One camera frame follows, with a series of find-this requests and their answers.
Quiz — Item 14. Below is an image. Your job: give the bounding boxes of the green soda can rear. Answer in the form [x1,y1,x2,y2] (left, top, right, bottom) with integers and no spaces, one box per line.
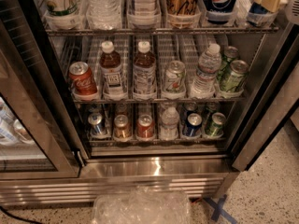
[217,46,239,81]

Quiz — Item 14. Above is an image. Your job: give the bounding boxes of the black cable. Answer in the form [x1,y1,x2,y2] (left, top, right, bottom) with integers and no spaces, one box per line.
[0,205,43,224]

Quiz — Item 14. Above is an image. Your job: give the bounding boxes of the brown tea bottle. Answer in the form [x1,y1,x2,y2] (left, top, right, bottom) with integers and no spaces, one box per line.
[133,41,156,94]
[100,41,125,95]

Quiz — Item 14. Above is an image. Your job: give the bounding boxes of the clear water bottle middle shelf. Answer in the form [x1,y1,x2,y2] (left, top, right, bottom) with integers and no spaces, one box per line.
[190,43,221,98]

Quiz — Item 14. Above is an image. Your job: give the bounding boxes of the stainless steel display fridge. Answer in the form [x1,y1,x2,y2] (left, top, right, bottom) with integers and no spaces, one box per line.
[0,0,298,206]

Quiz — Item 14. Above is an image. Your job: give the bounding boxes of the white diet soda can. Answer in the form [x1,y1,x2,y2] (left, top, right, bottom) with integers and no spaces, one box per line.
[164,61,185,93]

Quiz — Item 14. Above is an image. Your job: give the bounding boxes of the blue tape cross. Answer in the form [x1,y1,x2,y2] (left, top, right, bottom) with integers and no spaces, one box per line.
[204,194,237,224]

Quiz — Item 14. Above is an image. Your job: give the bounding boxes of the clear water bottle top shelf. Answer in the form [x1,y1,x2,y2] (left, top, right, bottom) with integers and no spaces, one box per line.
[87,0,121,30]

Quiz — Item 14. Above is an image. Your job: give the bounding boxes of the orange brown can bottom shelf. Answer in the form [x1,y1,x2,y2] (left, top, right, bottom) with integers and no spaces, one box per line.
[114,115,131,139]

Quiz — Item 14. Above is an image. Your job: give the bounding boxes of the top wire shelf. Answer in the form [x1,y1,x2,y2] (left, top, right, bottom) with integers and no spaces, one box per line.
[46,24,279,36]

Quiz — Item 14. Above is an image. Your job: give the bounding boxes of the middle wire shelf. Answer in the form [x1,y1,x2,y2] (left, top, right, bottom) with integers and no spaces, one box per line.
[72,94,247,104]

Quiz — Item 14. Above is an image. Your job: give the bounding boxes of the green can bottom shelf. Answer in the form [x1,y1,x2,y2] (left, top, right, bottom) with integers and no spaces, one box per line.
[205,112,226,136]

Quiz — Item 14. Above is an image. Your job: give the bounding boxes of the clear plastic container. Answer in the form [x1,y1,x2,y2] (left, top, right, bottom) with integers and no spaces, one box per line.
[91,188,192,224]

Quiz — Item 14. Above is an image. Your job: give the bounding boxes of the clear water bottle shelf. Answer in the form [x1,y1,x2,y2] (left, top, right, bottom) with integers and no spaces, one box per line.
[190,43,221,98]
[87,0,121,30]

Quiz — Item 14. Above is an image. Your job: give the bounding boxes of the white label bottle top shelf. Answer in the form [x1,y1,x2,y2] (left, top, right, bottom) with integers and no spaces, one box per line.
[128,0,159,29]

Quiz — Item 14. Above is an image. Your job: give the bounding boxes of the water bottle bottom shelf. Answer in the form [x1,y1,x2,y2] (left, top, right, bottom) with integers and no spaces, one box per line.
[160,106,179,140]

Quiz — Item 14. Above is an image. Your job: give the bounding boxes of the blue pepsi can bottom shelf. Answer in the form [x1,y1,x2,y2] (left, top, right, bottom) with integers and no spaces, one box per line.
[182,113,202,137]

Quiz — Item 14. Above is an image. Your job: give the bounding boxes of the red bull can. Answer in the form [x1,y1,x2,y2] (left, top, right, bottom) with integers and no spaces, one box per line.
[247,0,276,27]

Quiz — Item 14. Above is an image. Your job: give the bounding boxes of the green soda can front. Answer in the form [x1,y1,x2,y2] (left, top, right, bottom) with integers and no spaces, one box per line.
[220,60,249,93]

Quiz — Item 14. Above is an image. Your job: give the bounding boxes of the brown tea bottle left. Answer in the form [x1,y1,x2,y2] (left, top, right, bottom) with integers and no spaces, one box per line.
[100,41,125,95]

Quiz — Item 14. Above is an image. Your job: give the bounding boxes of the glass fridge door left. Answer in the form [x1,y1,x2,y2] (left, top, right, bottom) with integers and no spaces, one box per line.
[0,0,81,182]

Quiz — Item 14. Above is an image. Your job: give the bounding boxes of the red coca cola can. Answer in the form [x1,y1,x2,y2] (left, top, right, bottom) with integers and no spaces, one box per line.
[69,62,97,95]

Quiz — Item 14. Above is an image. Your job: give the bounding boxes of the green soda can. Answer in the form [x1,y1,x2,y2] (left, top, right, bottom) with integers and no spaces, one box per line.
[217,46,239,81]
[220,60,249,93]

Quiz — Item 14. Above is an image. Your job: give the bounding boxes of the open fridge door right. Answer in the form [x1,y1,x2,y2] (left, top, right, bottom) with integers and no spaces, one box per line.
[233,53,299,171]

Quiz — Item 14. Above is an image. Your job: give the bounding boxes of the red can bottom shelf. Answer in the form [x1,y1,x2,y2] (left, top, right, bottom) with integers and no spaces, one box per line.
[137,114,154,138]

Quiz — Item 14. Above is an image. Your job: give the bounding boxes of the brown tea bottle right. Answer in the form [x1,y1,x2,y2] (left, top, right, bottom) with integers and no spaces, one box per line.
[133,41,156,94]

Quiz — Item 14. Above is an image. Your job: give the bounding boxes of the silver blue can bottom shelf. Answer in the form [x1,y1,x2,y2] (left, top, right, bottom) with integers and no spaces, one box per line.
[88,113,107,135]

